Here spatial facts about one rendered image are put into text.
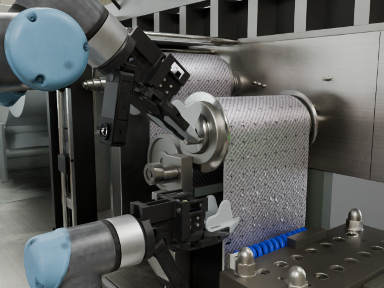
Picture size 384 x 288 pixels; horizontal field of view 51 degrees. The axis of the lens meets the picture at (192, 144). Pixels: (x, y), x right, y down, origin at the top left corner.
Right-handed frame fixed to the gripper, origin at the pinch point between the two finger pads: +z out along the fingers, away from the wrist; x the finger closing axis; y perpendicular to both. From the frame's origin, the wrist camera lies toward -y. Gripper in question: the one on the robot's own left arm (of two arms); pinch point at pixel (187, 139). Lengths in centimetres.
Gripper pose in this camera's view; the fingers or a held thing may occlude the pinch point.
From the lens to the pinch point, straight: 70.1
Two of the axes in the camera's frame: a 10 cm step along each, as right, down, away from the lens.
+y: 5.1, -8.2, 2.7
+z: 6.0, 5.6, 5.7
